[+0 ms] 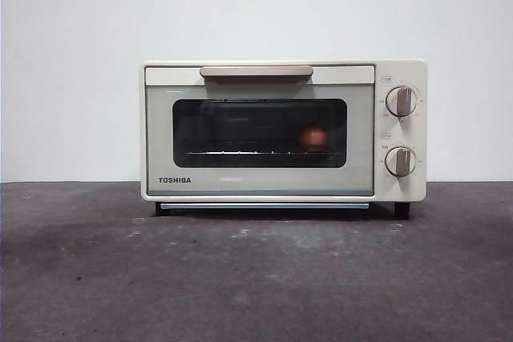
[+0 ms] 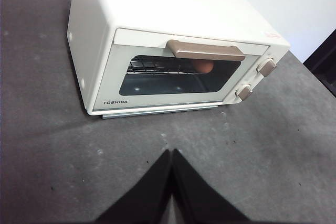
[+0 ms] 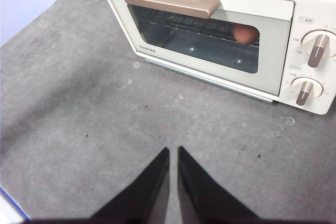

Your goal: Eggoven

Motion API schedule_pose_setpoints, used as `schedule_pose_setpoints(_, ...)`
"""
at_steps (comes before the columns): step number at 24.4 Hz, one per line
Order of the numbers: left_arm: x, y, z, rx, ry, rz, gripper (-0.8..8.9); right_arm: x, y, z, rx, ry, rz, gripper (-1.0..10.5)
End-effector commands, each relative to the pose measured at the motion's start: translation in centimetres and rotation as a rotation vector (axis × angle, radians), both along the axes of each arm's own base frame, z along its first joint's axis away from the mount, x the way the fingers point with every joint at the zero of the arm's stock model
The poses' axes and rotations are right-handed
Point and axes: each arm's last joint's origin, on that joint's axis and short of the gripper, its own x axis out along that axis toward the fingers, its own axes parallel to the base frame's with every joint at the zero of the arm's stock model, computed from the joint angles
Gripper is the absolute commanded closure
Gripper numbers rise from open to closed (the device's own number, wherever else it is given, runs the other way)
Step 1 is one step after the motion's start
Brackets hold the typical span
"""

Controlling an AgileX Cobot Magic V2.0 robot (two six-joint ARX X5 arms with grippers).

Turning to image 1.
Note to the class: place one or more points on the cream Toshiba toaster oven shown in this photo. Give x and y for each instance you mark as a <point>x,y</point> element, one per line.
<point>401,73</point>

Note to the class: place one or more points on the brown egg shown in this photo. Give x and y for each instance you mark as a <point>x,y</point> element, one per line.
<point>313,137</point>

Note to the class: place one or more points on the cream timer knob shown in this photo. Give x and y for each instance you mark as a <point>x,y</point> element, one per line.
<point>399,162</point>

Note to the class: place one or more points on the cream temperature knob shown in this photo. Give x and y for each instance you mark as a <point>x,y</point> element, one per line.
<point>400,101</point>

